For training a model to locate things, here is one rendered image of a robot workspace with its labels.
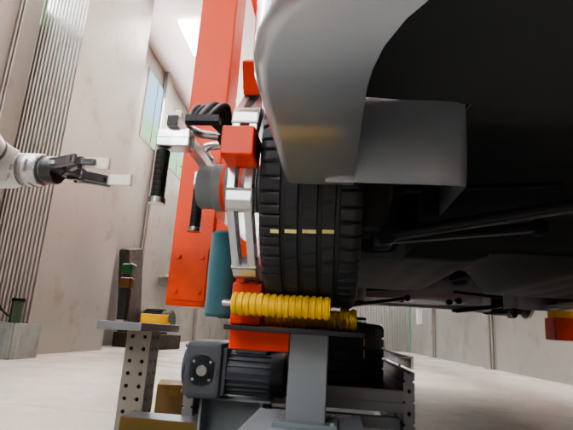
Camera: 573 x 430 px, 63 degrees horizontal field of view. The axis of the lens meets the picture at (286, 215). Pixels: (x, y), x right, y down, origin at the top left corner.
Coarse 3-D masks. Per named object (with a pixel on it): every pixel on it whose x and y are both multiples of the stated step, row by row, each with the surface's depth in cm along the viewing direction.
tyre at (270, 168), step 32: (288, 192) 103; (320, 192) 103; (352, 192) 102; (288, 224) 105; (320, 224) 105; (352, 224) 103; (288, 256) 108; (320, 256) 108; (352, 256) 106; (288, 288) 115; (320, 288) 115; (352, 288) 113
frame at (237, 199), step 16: (256, 96) 131; (240, 112) 114; (256, 112) 114; (256, 128) 113; (240, 192) 109; (240, 208) 110; (256, 240) 118; (240, 256) 121; (256, 256) 120; (240, 272) 120; (256, 272) 120
